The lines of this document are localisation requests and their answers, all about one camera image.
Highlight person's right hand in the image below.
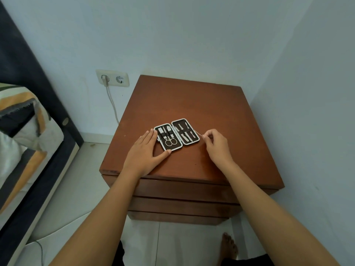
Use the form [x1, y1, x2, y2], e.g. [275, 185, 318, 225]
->
[201, 129, 237, 171]

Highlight person's left hand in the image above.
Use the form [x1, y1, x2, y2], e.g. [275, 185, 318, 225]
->
[122, 129, 172, 179]

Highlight brown manicure case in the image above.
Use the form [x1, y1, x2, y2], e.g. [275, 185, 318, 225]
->
[154, 118, 201, 151]

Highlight person's left forearm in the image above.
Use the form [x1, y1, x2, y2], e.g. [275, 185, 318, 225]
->
[48, 167, 145, 266]

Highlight person's right forearm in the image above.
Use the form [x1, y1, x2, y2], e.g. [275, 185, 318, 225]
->
[221, 160, 341, 266]

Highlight small metal scissors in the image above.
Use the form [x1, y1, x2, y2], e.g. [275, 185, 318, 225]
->
[165, 129, 177, 147]

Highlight metal nail file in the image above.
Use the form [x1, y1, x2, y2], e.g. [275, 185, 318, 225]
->
[185, 122, 195, 141]

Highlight metal cuticle pusher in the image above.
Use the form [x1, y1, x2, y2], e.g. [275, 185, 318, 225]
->
[177, 123, 189, 143]

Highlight brown wooden nightstand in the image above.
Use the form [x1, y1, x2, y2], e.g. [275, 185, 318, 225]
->
[99, 75, 285, 226]

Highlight brown wooden drawer front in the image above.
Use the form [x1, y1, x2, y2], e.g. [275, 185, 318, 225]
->
[133, 178, 279, 204]
[127, 210, 231, 226]
[128, 196, 242, 218]

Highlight person's right foot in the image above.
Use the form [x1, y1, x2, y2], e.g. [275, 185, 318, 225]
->
[220, 232, 239, 261]

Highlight striped grey orange blanket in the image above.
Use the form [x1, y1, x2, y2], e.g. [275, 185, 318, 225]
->
[0, 82, 65, 215]

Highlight white power cable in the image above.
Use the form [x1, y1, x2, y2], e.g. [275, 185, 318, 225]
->
[105, 85, 120, 125]

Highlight white double wall socket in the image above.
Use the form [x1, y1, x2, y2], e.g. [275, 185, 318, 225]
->
[96, 69, 130, 88]

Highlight dark blue bed frame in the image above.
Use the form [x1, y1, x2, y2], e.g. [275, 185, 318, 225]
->
[0, 0, 85, 266]

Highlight thin grey floor cable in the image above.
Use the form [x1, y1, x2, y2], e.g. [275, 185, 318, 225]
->
[27, 239, 45, 266]

